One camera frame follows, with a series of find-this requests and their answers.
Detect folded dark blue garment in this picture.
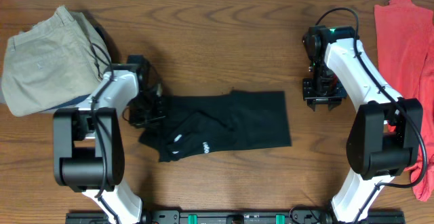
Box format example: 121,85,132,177
52,94,88,109

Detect folded khaki pants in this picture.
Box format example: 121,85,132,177
1,6,110,117

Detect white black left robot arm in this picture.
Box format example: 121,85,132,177
53,64,165,223

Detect black t-shirt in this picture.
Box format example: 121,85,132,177
138,91,292,162

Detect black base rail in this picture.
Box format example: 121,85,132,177
65,208,406,224

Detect red t-shirt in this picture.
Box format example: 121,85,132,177
374,0,434,203

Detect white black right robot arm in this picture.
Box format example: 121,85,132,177
291,24,424,223

